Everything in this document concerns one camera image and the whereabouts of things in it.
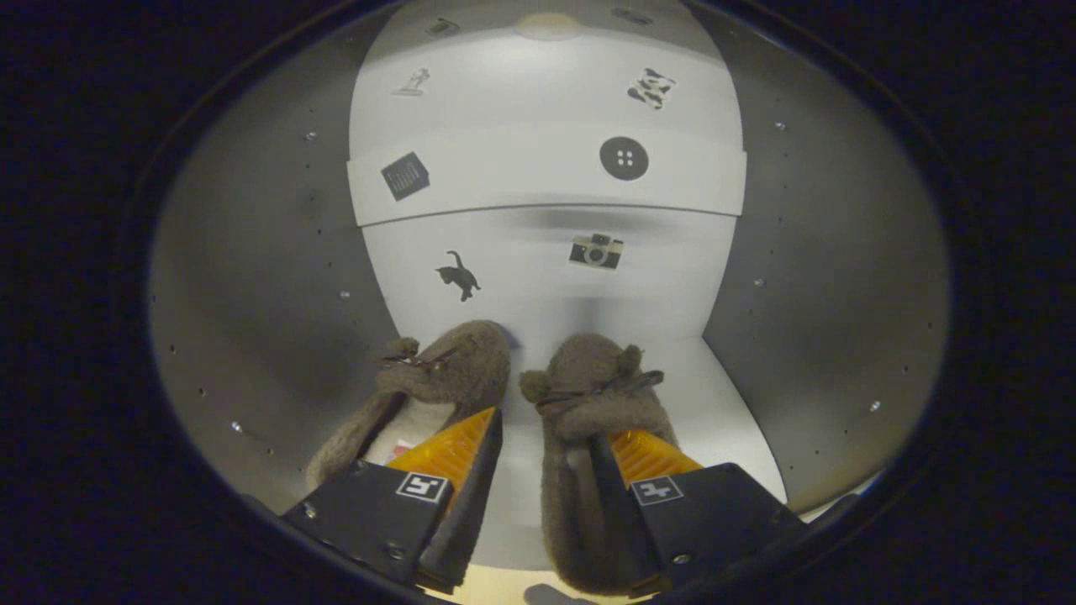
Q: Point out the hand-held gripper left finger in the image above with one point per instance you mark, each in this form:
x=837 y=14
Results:
x=475 y=504

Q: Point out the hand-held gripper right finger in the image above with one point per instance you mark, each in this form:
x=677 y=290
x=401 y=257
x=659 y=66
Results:
x=630 y=521

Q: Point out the grey shoe cabinet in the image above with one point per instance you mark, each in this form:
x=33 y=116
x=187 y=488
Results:
x=252 y=252

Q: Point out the brown fuzzy shoe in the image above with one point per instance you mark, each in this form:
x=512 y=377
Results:
x=462 y=361
x=588 y=370

